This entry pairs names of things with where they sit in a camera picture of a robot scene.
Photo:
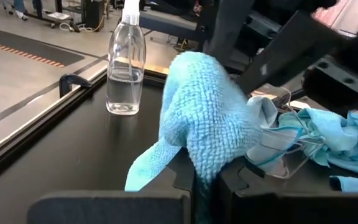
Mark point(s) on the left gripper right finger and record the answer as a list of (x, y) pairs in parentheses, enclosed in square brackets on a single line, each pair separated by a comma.
[(291, 208)]

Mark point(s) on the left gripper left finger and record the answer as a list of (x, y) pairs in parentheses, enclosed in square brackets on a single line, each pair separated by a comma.
[(110, 208)]

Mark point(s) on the teal microfiber towel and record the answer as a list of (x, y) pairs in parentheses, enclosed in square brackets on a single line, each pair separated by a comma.
[(291, 119)]

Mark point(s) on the light blue microfiber towel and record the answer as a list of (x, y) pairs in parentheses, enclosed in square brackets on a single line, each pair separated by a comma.
[(204, 118), (356, 184), (346, 143)]

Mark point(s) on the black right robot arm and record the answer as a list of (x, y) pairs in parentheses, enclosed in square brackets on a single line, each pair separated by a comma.
[(291, 46)]

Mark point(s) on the clear spray bottle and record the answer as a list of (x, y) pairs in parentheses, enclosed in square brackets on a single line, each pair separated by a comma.
[(124, 87)]

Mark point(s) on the dark blue table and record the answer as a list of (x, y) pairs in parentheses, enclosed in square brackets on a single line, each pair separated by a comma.
[(166, 23)]

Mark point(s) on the orange-striped black floor mat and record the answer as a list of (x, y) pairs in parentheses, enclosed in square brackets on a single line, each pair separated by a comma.
[(26, 46)]

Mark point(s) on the black bin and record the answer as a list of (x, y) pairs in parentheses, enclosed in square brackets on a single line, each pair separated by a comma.
[(93, 12)]

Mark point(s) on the person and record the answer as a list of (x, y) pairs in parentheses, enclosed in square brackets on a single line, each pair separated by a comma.
[(19, 4)]

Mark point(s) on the black metal table frame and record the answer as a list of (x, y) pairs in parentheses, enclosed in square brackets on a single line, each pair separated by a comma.
[(17, 143)]

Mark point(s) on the black frame clamp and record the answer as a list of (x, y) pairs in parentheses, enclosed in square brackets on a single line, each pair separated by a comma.
[(70, 81)]

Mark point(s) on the black wheeled desk frame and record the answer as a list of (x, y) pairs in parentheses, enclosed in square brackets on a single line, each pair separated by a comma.
[(58, 6)]

